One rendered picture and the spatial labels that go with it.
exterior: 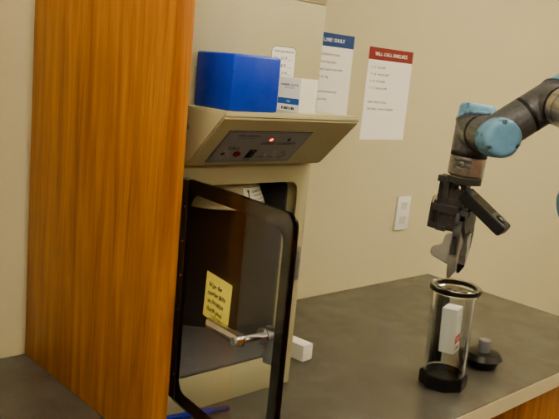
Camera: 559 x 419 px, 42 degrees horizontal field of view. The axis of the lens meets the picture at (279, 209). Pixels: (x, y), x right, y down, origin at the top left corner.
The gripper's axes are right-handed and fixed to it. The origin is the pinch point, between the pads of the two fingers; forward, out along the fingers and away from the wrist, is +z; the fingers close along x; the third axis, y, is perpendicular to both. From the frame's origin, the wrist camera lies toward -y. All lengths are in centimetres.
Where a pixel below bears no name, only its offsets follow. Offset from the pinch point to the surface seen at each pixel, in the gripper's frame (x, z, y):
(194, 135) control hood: 55, -25, 31
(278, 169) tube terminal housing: 31.8, -18.3, 28.4
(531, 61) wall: -140, -52, 27
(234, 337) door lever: 68, 0, 10
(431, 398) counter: 8.8, 25.9, -2.1
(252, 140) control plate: 47, -25, 25
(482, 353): -15.6, 21.8, -4.9
